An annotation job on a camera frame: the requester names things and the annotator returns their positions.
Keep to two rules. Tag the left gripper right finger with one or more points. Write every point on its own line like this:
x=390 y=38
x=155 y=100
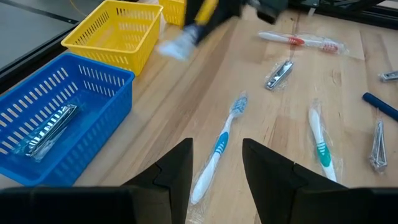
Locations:
x=273 y=193

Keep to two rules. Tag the small white toothpaste tube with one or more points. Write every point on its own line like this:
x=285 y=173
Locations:
x=180 y=46

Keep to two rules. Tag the red white toothbrush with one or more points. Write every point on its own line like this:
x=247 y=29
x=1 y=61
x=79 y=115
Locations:
x=295 y=40

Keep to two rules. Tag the teal white toothbrush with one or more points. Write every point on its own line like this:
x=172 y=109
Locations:
x=323 y=155

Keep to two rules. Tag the blue disposable razor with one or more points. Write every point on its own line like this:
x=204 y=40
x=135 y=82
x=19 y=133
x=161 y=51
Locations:
x=379 y=105

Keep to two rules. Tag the blue plastic basket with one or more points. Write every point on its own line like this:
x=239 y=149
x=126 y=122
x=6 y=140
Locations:
x=62 y=174

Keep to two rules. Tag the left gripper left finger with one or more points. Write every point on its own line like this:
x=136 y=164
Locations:
x=174 y=186

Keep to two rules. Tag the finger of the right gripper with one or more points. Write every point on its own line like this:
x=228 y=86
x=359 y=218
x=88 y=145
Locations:
x=224 y=15
x=193 y=12

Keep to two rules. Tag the yellow plastic basket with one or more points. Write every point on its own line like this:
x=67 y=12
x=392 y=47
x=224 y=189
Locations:
x=136 y=59
x=169 y=14

